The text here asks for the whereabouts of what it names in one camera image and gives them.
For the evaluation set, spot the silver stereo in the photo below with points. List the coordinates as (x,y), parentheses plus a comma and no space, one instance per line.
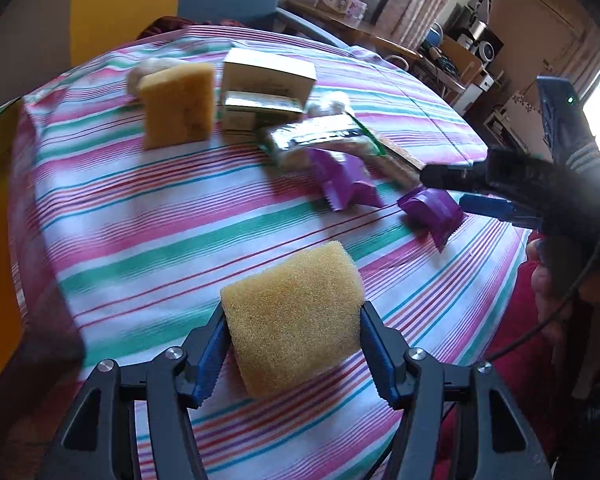
(480,40)

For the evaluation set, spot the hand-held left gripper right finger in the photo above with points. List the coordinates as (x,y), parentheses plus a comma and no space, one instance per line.
(377,355)

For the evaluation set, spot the wooden desk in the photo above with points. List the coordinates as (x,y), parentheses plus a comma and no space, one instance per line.
(365,30)

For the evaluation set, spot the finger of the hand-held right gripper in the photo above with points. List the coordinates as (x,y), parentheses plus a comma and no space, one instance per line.
(485,207)
(450,177)

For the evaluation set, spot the grey panel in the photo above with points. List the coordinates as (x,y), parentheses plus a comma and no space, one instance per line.
(35,40)

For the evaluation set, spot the pink printed box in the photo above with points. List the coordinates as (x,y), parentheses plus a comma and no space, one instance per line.
(357,10)

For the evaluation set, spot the yellow sponge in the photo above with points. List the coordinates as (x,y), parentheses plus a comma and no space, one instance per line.
(290,310)
(177,105)

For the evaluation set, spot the patterned curtain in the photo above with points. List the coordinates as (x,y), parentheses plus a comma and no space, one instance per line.
(420,0)

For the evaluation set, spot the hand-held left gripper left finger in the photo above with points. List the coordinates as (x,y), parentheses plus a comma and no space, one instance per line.
(210,355)

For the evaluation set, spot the striped tablecloth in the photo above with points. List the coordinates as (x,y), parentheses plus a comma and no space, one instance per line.
(155,220)

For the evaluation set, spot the small white gold carton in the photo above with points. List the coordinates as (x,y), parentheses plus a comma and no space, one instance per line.
(260,105)
(237,124)

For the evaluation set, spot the white cabinet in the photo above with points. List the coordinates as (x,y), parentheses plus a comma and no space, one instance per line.
(480,90)

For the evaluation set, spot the person's right hand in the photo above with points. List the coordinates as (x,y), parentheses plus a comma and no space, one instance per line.
(542,285)

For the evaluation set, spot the large white gold carton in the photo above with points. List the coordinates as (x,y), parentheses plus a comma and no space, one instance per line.
(265,72)

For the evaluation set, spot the purple snack packet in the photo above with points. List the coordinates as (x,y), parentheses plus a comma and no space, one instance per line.
(430,210)
(342,177)

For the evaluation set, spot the grey yellow blue chair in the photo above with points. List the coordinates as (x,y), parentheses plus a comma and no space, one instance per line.
(125,5)

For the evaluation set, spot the green-ended snack bar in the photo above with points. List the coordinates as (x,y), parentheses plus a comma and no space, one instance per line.
(310,137)
(395,162)

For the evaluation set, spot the dark red cloth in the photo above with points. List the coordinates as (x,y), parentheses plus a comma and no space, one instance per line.
(167,25)

